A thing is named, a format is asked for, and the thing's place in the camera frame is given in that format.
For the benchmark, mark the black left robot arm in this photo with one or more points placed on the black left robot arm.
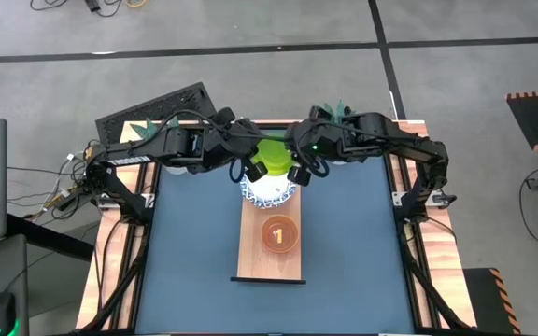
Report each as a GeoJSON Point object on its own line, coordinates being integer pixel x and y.
{"type": "Point", "coordinates": [157, 149]}

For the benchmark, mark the orange translucent plastic bowl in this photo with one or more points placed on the orange translucent plastic bowl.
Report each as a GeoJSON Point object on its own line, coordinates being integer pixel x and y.
{"type": "Point", "coordinates": [279, 233]}

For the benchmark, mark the large blue white patterned bowl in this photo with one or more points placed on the large blue white patterned bowl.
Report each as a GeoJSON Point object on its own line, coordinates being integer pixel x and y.
{"type": "Point", "coordinates": [269, 193]}

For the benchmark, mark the striped snake plant white pot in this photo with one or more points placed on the striped snake plant white pot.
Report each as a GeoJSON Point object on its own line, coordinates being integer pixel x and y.
{"type": "Point", "coordinates": [339, 109]}

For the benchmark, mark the green translucent plastic bowl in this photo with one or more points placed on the green translucent plastic bowl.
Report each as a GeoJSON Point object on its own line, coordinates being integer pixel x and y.
{"type": "Point", "coordinates": [273, 156]}

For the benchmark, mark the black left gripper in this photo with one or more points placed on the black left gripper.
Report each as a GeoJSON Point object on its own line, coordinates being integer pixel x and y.
{"type": "Point", "coordinates": [243, 140]}

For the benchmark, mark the black perforated box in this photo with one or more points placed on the black perforated box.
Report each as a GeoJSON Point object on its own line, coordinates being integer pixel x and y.
{"type": "Point", "coordinates": [157, 109]}

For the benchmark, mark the blue table mat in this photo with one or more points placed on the blue table mat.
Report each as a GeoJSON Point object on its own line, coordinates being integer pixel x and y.
{"type": "Point", "coordinates": [189, 261]}

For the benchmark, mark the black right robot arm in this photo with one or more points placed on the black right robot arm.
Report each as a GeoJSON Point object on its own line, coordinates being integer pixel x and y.
{"type": "Point", "coordinates": [390, 137]}

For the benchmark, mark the black power adapter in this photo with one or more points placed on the black power adapter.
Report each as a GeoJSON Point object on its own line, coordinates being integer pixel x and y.
{"type": "Point", "coordinates": [93, 4]}

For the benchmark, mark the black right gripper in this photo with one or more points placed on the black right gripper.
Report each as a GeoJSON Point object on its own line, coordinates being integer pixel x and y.
{"type": "Point", "coordinates": [308, 142]}

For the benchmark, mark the black mouse green light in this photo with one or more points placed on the black mouse green light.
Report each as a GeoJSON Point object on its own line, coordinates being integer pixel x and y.
{"type": "Point", "coordinates": [2, 315]}

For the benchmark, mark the wooden board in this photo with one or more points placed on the wooden board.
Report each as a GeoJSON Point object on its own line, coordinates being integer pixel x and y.
{"type": "Point", "coordinates": [259, 261]}

